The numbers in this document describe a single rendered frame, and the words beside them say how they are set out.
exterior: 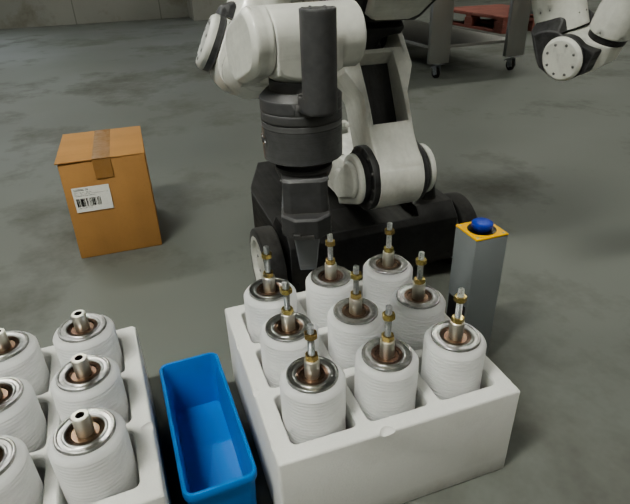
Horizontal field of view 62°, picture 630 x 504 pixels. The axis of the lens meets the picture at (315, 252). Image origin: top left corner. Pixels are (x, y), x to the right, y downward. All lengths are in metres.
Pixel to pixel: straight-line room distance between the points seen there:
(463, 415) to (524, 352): 0.44
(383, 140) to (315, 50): 0.65
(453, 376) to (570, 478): 0.30
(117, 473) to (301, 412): 0.25
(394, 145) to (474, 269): 0.32
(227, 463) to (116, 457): 0.29
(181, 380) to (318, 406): 0.38
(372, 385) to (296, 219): 0.32
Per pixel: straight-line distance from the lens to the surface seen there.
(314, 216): 0.57
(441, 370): 0.84
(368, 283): 1.01
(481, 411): 0.87
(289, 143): 0.55
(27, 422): 0.87
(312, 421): 0.77
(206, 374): 1.07
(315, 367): 0.75
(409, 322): 0.91
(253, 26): 0.53
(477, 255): 1.02
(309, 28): 0.51
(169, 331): 1.32
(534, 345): 1.29
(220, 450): 1.03
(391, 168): 1.13
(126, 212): 1.66
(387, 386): 0.79
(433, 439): 0.86
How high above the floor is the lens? 0.78
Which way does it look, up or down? 30 degrees down
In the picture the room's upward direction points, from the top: 2 degrees counter-clockwise
